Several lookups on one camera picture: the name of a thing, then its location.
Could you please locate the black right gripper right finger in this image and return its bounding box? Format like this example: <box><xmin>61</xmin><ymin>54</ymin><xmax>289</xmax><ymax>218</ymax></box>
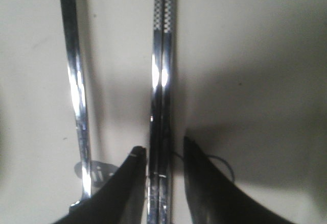
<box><xmin>183</xmin><ymin>137</ymin><xmax>289</xmax><ymax>223</ymax></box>

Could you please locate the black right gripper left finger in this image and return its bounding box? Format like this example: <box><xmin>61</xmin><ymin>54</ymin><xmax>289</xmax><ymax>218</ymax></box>
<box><xmin>56</xmin><ymin>146</ymin><xmax>147</xmax><ymax>223</ymax></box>

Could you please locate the silver metal fork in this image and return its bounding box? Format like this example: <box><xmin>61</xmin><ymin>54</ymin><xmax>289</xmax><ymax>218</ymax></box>
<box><xmin>60</xmin><ymin>0</ymin><xmax>92</xmax><ymax>211</ymax></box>

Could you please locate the cream rectangular rabbit tray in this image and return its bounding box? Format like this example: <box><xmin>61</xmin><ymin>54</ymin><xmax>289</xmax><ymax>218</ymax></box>
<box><xmin>1</xmin><ymin>0</ymin><xmax>326</xmax><ymax>223</ymax></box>

